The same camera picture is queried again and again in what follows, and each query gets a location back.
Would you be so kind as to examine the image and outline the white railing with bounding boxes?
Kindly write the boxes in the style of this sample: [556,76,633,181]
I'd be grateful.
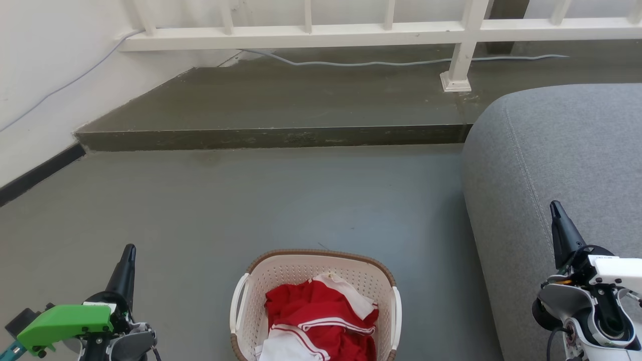
[119,0,642,93]

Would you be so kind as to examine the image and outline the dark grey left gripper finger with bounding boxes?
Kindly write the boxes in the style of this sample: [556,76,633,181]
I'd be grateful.
[105,244,137,307]

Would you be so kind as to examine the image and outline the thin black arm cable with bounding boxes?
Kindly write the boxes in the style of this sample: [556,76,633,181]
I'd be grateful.
[546,326,570,361]

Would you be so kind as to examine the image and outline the grey floor cable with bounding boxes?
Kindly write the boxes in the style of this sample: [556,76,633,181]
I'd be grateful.
[0,29,570,132]

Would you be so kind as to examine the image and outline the raised concrete step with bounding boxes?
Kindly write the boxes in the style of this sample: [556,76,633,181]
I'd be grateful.
[74,41,642,152]

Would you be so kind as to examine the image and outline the black baseboard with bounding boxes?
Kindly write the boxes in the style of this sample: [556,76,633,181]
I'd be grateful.
[0,144,86,207]

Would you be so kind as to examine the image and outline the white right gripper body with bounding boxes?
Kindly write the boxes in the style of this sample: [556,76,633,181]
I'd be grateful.
[557,246,642,295]

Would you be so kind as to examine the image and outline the grey fabric sofa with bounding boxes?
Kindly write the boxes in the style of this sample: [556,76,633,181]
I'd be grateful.
[461,83,642,361]

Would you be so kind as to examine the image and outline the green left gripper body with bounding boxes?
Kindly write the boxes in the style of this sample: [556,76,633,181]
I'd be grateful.
[17,292,133,355]

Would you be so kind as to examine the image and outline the red garment with white stripes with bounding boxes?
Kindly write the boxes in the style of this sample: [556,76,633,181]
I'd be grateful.
[264,280,379,361]

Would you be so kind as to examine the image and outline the white perforated laundry basket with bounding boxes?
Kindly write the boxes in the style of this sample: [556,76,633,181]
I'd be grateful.
[230,249,402,361]

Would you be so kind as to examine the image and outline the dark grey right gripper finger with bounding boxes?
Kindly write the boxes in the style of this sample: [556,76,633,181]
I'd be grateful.
[550,201,586,270]

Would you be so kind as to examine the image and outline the white garment with red trim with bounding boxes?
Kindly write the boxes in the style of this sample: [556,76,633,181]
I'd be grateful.
[312,273,378,321]
[256,326,332,361]

